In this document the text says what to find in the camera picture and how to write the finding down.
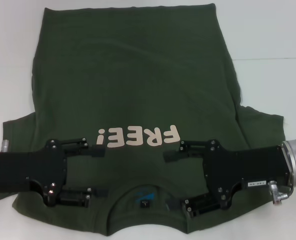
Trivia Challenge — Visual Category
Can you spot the dark green FREE t-shirt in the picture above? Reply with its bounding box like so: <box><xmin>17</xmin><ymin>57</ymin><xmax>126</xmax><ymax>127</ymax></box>
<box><xmin>2</xmin><ymin>1</ymin><xmax>288</xmax><ymax>237</ymax></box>

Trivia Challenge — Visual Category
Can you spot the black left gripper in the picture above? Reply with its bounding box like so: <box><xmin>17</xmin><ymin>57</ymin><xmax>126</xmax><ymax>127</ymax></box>
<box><xmin>0</xmin><ymin>136</ymin><xmax>108</xmax><ymax>209</ymax></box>

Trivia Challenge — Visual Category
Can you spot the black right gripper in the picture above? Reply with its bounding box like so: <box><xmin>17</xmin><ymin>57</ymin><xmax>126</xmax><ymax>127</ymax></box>
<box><xmin>163</xmin><ymin>139</ymin><xmax>293</xmax><ymax>219</ymax></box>

